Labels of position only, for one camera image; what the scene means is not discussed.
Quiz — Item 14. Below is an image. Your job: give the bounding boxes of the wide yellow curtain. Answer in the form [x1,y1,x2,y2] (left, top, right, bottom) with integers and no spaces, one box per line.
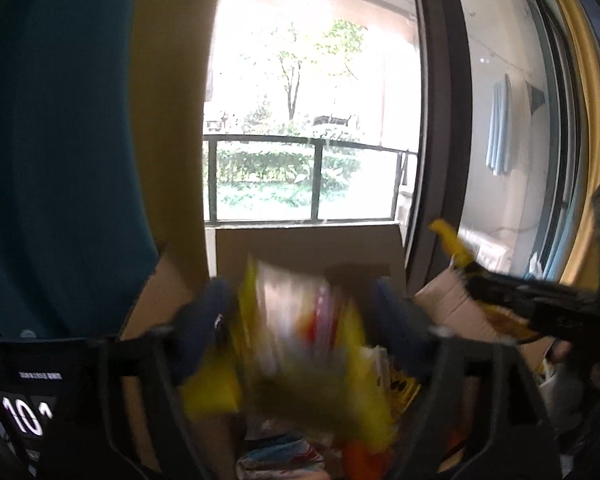
[535,0,600,286]

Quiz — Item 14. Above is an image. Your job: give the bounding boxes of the black balcony railing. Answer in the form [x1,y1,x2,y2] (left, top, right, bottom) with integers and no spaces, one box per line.
[202,135,418,223]

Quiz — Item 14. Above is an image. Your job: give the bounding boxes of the yellow snack bag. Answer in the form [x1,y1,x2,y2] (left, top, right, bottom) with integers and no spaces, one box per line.
[182,255,396,453]

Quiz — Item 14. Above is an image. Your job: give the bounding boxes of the yellow black snack packet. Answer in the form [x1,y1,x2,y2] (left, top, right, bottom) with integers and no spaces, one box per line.
[380,345,422,421]

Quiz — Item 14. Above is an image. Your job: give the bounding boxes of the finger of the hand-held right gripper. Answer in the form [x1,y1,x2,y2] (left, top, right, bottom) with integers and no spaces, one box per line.
[464,266,600,346]

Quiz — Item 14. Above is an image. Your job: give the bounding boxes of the person's right hand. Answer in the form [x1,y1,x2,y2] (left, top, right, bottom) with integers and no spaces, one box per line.
[549,338,578,367]

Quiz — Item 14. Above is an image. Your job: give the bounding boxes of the dark window frame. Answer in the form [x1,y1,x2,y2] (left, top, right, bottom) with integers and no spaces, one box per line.
[405,0,473,301]

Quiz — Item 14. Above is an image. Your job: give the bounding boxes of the cardboard box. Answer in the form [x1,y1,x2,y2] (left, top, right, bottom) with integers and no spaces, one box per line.
[120,225,556,480]

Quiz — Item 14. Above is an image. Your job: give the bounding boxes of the slim yellow snack packet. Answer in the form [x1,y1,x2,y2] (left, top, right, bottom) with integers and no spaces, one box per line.
[428,219,543,346]

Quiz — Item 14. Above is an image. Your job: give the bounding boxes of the dark hanging cloth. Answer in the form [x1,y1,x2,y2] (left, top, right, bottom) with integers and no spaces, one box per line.
[525,80,546,118]

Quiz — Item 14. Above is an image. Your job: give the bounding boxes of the narrow yellow curtain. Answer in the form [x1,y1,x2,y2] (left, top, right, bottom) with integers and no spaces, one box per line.
[130,0,226,281]

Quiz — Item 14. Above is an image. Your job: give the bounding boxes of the hanging pale blue towel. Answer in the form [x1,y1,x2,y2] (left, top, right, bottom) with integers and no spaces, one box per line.
[486,74,512,177]

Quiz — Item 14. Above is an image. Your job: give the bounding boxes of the black tablet with clock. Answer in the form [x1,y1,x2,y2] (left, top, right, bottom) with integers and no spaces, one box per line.
[0,337,126,480]

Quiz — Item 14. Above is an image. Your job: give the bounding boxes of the wide teal curtain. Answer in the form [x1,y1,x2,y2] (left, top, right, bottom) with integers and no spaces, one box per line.
[0,0,161,341]

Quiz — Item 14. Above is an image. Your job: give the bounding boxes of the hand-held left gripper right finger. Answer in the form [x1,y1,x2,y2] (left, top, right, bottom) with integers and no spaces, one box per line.
[372,277,563,480]

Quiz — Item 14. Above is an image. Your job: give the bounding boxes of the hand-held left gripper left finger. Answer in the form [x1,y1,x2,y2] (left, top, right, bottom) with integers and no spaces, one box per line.
[97,277,241,480]

